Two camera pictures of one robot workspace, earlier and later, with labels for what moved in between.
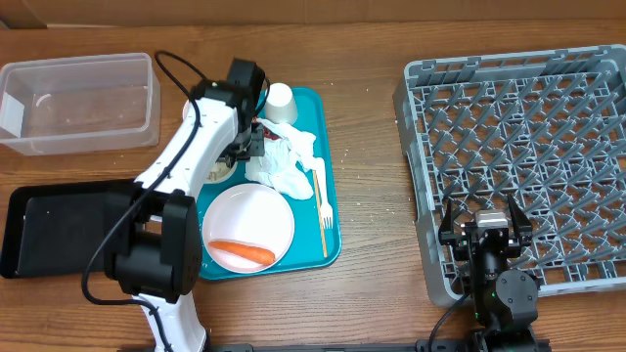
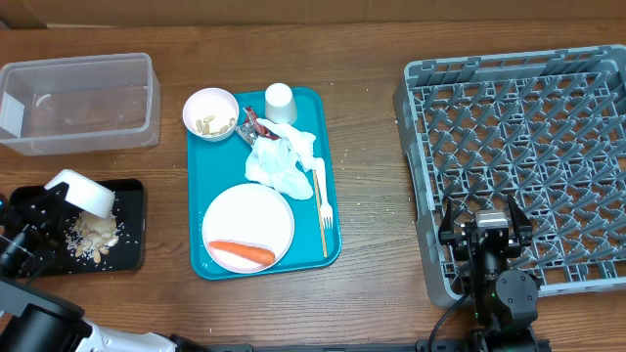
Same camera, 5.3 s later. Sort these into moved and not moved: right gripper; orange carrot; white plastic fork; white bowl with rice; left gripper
Moved: left gripper; white bowl with rice
Not moved: right gripper; orange carrot; white plastic fork
